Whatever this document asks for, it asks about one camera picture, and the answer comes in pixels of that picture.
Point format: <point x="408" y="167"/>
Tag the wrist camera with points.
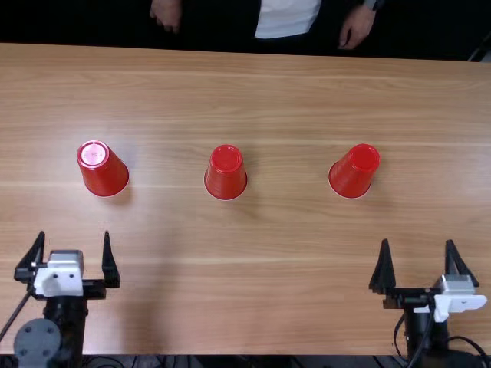
<point x="59" y="276"/>
<point x="458" y="295"/>

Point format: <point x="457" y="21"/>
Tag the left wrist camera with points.
<point x="59" y="276"/>

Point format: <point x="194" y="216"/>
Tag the red cup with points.
<point x="225" y="178"/>
<point x="104" y="174"/>
<point x="352" y="174"/>

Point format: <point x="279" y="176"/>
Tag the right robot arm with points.
<point x="422" y="337"/>

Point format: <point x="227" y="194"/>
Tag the person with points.
<point x="287" y="19"/>

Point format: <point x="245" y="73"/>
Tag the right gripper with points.
<point x="406" y="297"/>

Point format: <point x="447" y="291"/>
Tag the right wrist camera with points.
<point x="458" y="295"/>

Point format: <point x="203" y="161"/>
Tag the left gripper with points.
<point x="95" y="289"/>

